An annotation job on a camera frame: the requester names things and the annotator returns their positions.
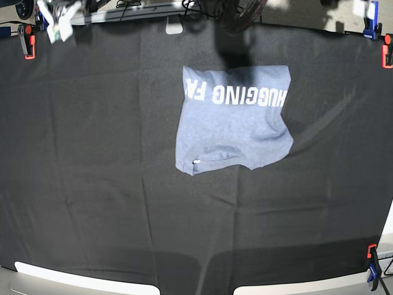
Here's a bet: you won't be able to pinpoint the blue-grey t-shirt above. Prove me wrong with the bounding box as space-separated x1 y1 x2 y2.
175 65 294 176

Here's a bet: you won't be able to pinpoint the black table cloth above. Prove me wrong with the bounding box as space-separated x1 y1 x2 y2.
1 19 392 294

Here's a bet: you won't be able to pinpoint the orange clamp far left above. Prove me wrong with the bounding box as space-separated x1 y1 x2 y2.
17 24 36 60

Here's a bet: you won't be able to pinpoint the blue clamp far left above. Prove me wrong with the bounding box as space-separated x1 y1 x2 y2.
34 6 49 31

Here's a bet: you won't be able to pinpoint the blue clamp far right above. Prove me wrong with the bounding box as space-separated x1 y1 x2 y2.
363 1 382 40

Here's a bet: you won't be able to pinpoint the orange blue clamp near right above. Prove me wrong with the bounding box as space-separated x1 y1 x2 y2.
367 243 381 291

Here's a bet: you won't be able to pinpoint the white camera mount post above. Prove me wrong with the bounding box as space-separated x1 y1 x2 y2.
165 15 184 35

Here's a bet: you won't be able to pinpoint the red black cable bundle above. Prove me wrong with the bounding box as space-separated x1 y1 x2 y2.
221 0 268 34

